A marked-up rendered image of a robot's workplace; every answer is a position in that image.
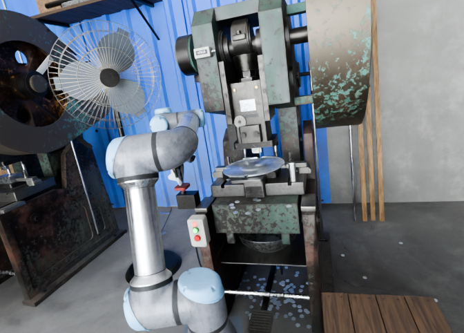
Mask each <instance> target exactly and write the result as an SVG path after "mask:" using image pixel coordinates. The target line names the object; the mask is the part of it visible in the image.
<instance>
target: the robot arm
mask: <svg viewBox="0 0 464 333"><path fill-rule="evenodd" d="M203 126H205V118H204V111H203V110H202V109H193V110H190V111H181V112H176V113H172V111H171V108H170V107H165V108H158V109H155V116H154V117H153V118H152V120H151V121H150V128H151V130H152V133H142V134H138V135H125V136H124V137H118V138H115V139H114V140H112V141H111V142H110V144H109V145H108V148H107V151H106V168H107V170H108V174H109V176H110V177H111V178H114V179H117V185H119V186H120V187H121V188H122V189H123V190H124V197H125V203H126V213H127V219H128V230H129V236H130V246H131V252H132V258H133V269H134V274H135V275H134V277H133V278H132V280H131V281H130V287H129V288H127V290H126V291H125V294H124V314H125V317H126V320H127V323H128V324H129V326H130V327H131V328H132V329H134V330H135V331H143V330H146V331H151V330H154V329H159V328H163V327H172V326H177V325H186V324H187V325H188V333H237V331H236V329H235V327H234V325H233V324H232V322H231V320H230V319H229V317H228V314H227V310H226V302H225V298H224V288H223V285H222V281H221V278H220V276H219V275H218V274H217V273H216V272H214V271H213V270H212V269H209V268H205V267H195V268H192V269H189V270H188V271H185V272H184V273H183V274H182V275H181V276H180V277H179V279H177V280H173V275H172V272H171V271H169V270H168V269H167V268H166V265H165V260H164V250H163V244H162V234H161V229H160V219H159V213H158V208H157V198H156V192H155V183H156V182H157V181H158V180H159V178H160V177H159V172H161V171H168V170H171V174H170V175H169V176H168V178H169V180H174V181H177V183H178V184H179V185H182V183H183V179H184V163H185V162H189V163H192V162H193V161H194V160H195V155H194V153H195V151H196V149H197V146H198V136H197V131H198V128H200V127H203Z"/></svg>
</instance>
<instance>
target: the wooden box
mask: <svg viewBox="0 0 464 333"><path fill-rule="evenodd" d="M348 297H349V298H348ZM322 309H323V319H324V329H325V333H453V332H452V330H451V328H450V326H449V325H448V323H447V321H446V320H445V317H444V316H443V314H442V312H441V311H440V309H439V307H438V305H437V304H436V301H435V300H434V298H433V297H424V296H404V297H403V296H394V295H377V294H376V297H375V295H374V294H348V295H347V293H331V292H322Z"/></svg>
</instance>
